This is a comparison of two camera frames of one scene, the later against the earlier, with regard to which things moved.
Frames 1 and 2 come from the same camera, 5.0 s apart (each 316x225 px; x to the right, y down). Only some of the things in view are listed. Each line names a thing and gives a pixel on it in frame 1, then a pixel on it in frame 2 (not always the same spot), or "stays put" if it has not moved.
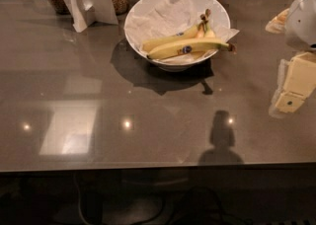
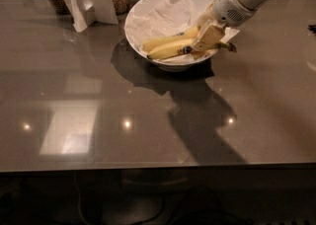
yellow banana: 201,30 stays put
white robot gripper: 302,25 → 226,8
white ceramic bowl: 176,29 stays put
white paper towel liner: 168,11 stays put
